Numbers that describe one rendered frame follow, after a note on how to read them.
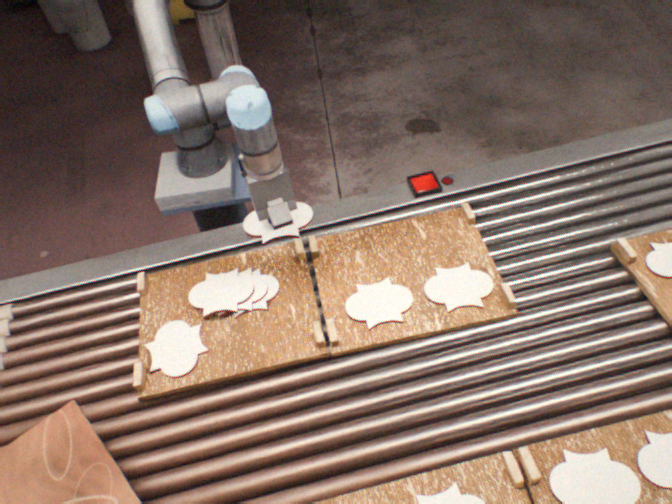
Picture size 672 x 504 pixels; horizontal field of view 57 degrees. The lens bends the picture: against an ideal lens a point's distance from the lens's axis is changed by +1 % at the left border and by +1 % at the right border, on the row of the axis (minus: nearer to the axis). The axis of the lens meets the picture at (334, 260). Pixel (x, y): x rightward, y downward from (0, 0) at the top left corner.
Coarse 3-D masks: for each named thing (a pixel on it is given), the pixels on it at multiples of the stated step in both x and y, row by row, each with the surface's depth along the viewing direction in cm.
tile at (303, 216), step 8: (304, 208) 132; (248, 216) 132; (256, 216) 132; (296, 216) 130; (304, 216) 130; (312, 216) 130; (248, 224) 130; (256, 224) 130; (264, 224) 130; (296, 224) 129; (304, 224) 128; (248, 232) 129; (256, 232) 128; (264, 232) 128; (272, 232) 128; (280, 232) 127; (288, 232) 127; (296, 232) 127; (264, 240) 126; (272, 240) 127
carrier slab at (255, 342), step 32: (256, 256) 151; (288, 256) 150; (160, 288) 148; (192, 288) 146; (288, 288) 143; (160, 320) 141; (192, 320) 140; (224, 320) 139; (256, 320) 137; (288, 320) 136; (320, 320) 135; (224, 352) 133; (256, 352) 132; (288, 352) 131; (320, 352) 130; (160, 384) 129; (192, 384) 128
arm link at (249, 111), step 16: (240, 96) 108; (256, 96) 107; (240, 112) 107; (256, 112) 107; (240, 128) 109; (256, 128) 109; (272, 128) 112; (240, 144) 113; (256, 144) 112; (272, 144) 114
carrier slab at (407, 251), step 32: (384, 224) 153; (416, 224) 152; (448, 224) 151; (320, 256) 148; (352, 256) 147; (384, 256) 146; (416, 256) 145; (448, 256) 143; (480, 256) 142; (320, 288) 142; (352, 288) 140; (416, 288) 138; (352, 320) 134; (416, 320) 132; (448, 320) 131; (480, 320) 130
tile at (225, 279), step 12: (216, 276) 144; (228, 276) 143; (240, 276) 143; (204, 288) 142; (216, 288) 141; (228, 288) 141; (240, 288) 140; (252, 288) 140; (192, 300) 140; (204, 300) 139; (216, 300) 139; (228, 300) 138; (240, 300) 138; (204, 312) 137; (216, 312) 137
